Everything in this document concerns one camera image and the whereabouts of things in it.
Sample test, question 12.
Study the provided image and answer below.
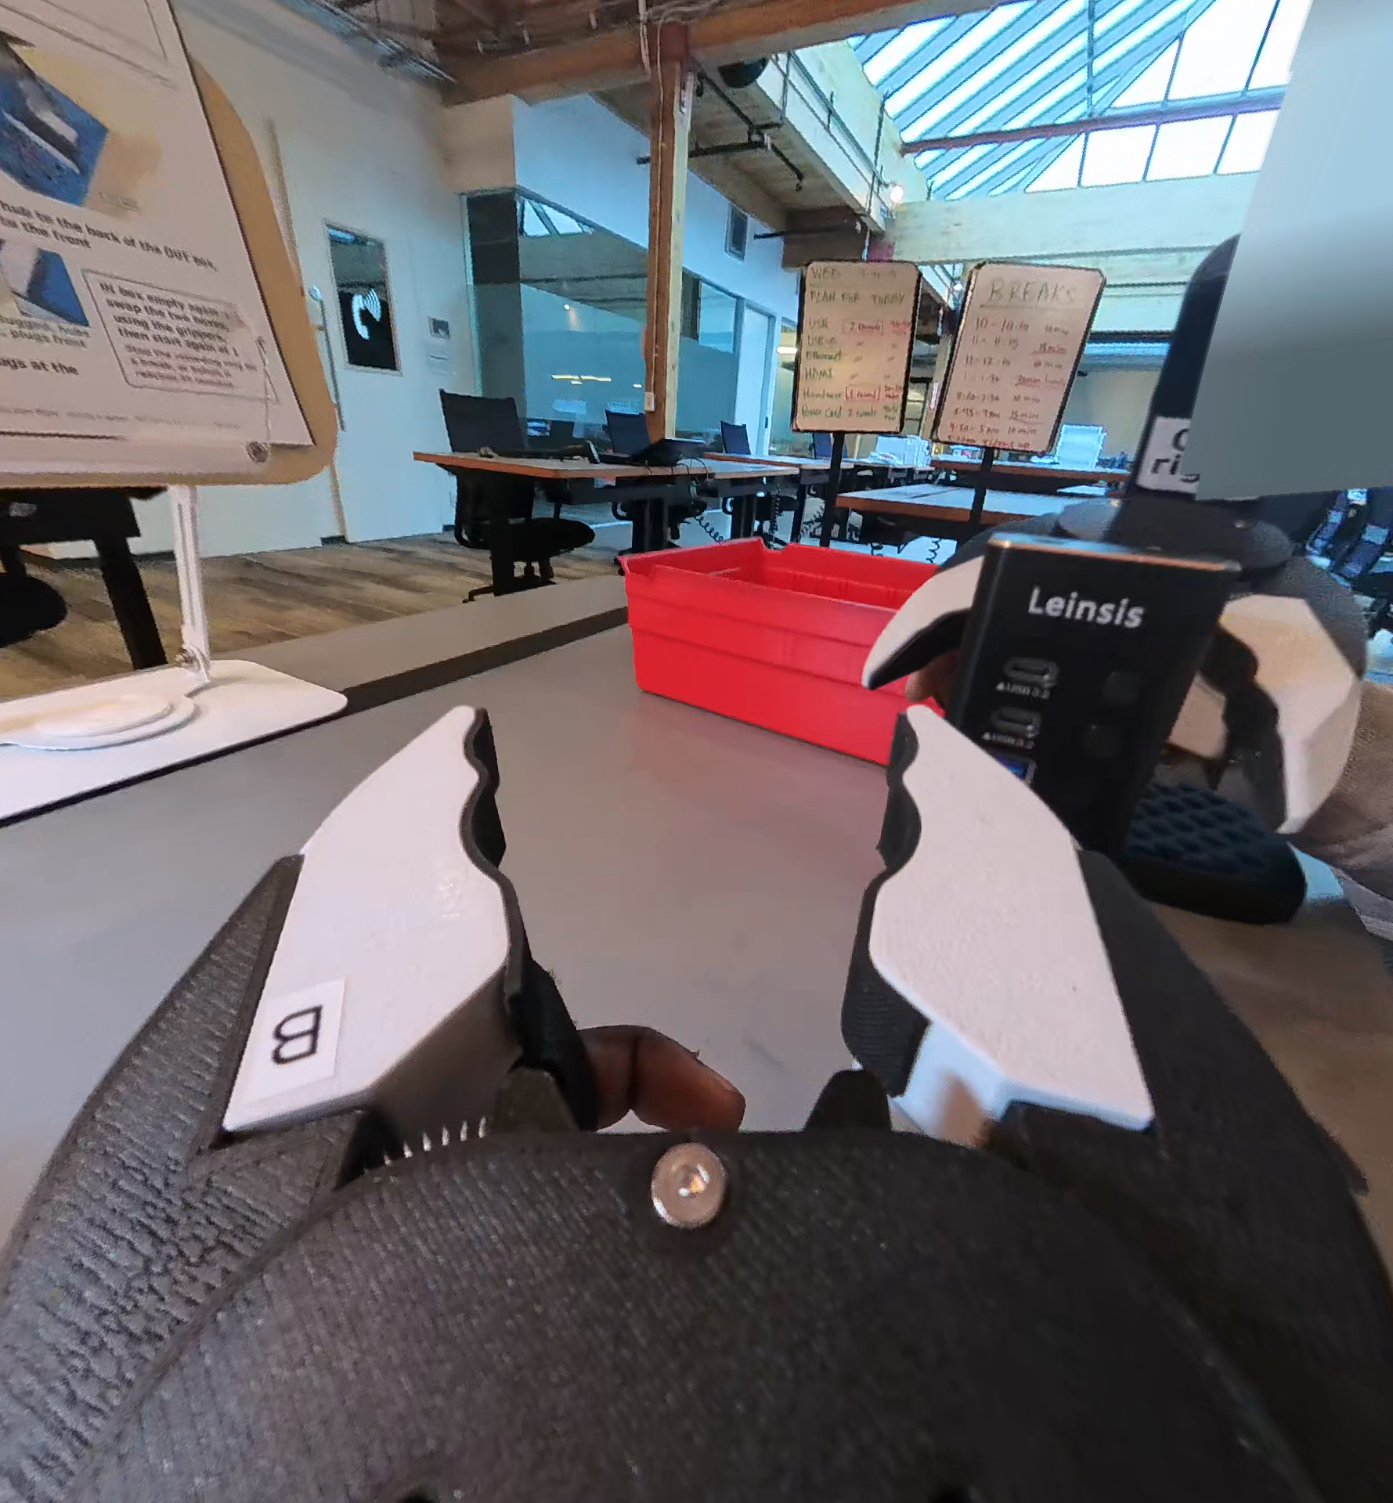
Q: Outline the black office chair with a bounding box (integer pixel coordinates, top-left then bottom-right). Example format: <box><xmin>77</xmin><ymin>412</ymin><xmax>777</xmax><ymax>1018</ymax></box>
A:
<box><xmin>438</xmin><ymin>390</ymin><xmax>599</xmax><ymax>603</ymax></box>

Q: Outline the red plastic bin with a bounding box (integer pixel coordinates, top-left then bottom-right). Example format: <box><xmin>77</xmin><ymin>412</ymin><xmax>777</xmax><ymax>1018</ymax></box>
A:
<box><xmin>619</xmin><ymin>541</ymin><xmax>945</xmax><ymax>767</ymax></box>

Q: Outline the white instruction sign stand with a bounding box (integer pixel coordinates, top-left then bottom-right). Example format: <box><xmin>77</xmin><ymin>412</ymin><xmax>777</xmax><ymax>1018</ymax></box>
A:
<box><xmin>0</xmin><ymin>59</ymin><xmax>341</xmax><ymax>490</ymax></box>

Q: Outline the glass skylight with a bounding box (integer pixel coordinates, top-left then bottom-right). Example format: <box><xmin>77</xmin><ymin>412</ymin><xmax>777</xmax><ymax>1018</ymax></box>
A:
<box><xmin>847</xmin><ymin>0</ymin><xmax>1316</xmax><ymax>199</ymax></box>

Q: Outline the printed instruction sheet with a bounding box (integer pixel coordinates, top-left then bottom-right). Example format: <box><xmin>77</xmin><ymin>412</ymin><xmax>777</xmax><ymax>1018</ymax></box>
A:
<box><xmin>0</xmin><ymin>0</ymin><xmax>316</xmax><ymax>450</ymax></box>

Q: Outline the black frame desk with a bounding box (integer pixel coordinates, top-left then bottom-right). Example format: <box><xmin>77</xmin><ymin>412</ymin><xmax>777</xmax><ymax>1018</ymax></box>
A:
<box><xmin>0</xmin><ymin>487</ymin><xmax>172</xmax><ymax>673</ymax></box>

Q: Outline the handwritten whiteboard on stand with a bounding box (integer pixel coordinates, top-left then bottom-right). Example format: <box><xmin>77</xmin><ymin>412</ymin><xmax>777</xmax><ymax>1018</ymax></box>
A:
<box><xmin>791</xmin><ymin>258</ymin><xmax>925</xmax><ymax>550</ymax></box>
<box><xmin>929</xmin><ymin>261</ymin><xmax>1107</xmax><ymax>533</ymax></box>

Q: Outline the black multi-port usb hub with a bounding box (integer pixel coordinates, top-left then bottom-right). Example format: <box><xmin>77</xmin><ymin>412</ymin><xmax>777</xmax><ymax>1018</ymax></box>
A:
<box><xmin>953</xmin><ymin>531</ymin><xmax>1241</xmax><ymax>859</ymax></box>

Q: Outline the person's right forearm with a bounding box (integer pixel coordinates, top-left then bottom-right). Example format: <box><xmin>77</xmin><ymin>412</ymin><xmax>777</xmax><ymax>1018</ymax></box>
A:
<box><xmin>1295</xmin><ymin>674</ymin><xmax>1393</xmax><ymax>942</ymax></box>

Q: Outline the wooden support column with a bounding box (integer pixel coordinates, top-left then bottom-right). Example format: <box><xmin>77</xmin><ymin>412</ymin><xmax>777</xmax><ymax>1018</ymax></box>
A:
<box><xmin>645</xmin><ymin>24</ymin><xmax>696</xmax><ymax>444</ymax></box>

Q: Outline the black wall poster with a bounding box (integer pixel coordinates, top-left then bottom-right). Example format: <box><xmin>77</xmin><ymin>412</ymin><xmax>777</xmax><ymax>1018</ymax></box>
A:
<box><xmin>325</xmin><ymin>223</ymin><xmax>403</xmax><ymax>375</ymax></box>

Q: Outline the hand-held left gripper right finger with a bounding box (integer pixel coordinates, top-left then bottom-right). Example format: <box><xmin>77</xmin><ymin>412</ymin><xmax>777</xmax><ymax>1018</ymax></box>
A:
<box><xmin>843</xmin><ymin>708</ymin><xmax>1157</xmax><ymax>1148</ymax></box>

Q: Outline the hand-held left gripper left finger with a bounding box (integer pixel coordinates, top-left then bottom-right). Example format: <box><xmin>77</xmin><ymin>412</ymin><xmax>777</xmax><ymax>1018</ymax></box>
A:
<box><xmin>223</xmin><ymin>708</ymin><xmax>592</xmax><ymax>1134</ymax></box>

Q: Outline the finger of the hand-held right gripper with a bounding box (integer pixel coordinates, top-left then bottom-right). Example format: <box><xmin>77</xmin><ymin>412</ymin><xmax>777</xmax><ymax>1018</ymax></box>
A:
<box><xmin>1173</xmin><ymin>593</ymin><xmax>1368</xmax><ymax>835</ymax></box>
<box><xmin>864</xmin><ymin>562</ymin><xmax>985</xmax><ymax>695</ymax></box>

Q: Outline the long wooden office desk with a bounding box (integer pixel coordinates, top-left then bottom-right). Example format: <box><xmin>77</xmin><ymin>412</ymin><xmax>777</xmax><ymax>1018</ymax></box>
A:
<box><xmin>414</xmin><ymin>447</ymin><xmax>802</xmax><ymax>555</ymax></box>

